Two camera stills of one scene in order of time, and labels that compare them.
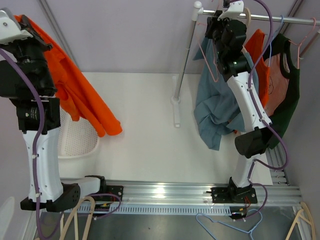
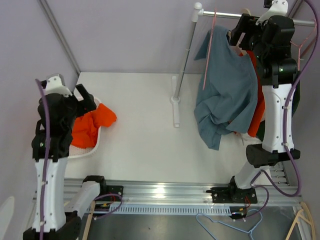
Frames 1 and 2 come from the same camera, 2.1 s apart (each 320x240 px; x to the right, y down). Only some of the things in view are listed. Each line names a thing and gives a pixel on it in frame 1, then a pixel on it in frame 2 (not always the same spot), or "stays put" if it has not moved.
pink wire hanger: [214, 57] -> [209, 51]
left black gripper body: [33, 47] -> [74, 106]
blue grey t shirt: [217, 111] stays put
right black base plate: [232, 195] stays put
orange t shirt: [75, 94] -> [86, 127]
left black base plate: [118, 190] stays put
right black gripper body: [215, 31] -> [252, 40]
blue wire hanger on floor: [249, 232] stays put
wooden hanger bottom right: [301, 216] stays put
